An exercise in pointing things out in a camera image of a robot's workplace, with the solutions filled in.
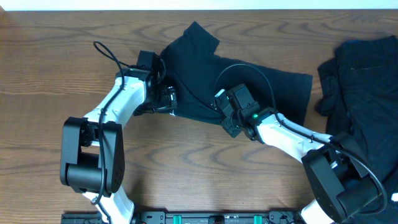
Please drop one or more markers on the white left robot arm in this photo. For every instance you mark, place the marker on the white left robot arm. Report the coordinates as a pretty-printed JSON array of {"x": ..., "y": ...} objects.
[{"x": 92, "y": 161}]

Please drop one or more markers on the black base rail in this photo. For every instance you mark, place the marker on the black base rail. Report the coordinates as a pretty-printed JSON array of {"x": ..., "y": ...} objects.
[{"x": 273, "y": 217}]

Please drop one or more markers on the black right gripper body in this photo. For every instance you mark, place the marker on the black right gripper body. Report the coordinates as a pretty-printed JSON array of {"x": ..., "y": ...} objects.
[{"x": 232, "y": 125}]

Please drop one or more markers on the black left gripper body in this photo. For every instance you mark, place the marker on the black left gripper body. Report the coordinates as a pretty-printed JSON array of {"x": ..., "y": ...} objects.
[{"x": 161, "y": 100}]

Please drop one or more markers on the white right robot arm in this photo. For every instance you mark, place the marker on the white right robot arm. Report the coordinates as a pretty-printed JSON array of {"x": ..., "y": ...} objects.
[{"x": 341, "y": 180}]

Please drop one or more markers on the pile of black clothes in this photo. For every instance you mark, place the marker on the pile of black clothes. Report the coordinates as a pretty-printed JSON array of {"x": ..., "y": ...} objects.
[{"x": 359, "y": 86}]

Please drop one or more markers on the dark green t-shirt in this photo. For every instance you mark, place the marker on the dark green t-shirt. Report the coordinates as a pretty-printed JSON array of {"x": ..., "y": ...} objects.
[{"x": 198, "y": 74}]

